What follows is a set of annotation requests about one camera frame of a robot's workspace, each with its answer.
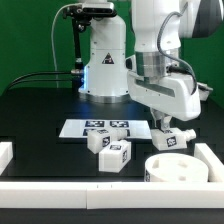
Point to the white round stool seat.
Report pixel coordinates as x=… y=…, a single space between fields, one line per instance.
x=175 y=167

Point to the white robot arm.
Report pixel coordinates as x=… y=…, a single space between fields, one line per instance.
x=154 y=75

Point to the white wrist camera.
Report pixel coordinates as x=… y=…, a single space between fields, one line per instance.
x=204 y=91

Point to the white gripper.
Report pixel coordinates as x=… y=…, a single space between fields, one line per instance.
x=173 y=95

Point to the white marker sheet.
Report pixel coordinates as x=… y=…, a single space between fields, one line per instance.
x=78 y=128

